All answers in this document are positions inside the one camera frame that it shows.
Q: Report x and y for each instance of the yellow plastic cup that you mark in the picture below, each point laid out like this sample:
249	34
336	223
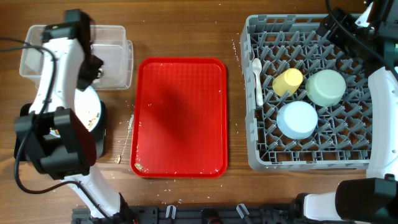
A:
288	81

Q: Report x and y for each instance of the black waste bin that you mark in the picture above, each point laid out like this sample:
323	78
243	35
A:
98	132

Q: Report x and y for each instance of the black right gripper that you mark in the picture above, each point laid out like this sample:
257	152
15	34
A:
337	34

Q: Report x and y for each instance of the clear plastic bin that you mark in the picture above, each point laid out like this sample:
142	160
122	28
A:
110	45

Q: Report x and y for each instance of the light blue bowl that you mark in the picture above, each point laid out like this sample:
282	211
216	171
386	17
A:
297	120

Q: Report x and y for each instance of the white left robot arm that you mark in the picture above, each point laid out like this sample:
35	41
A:
70	157

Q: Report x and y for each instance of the green plastic bowl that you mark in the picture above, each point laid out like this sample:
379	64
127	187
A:
325	88

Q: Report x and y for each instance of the black mounting rail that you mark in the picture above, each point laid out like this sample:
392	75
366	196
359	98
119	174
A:
270	213

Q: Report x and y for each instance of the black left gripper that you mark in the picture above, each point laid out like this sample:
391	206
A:
85	83

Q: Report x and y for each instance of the white plastic spoon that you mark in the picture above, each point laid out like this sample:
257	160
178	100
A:
257	69

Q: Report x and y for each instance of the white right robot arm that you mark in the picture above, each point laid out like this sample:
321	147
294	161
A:
373	38

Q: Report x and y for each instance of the light blue plate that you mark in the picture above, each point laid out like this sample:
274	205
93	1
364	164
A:
87	104

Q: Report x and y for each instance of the blue-grey dishwasher rack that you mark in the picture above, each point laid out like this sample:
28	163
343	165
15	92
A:
343	136

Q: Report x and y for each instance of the food crumb on tray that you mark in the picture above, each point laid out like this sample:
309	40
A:
139	167

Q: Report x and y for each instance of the red plastic tray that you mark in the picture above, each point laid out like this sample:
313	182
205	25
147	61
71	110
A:
180	128

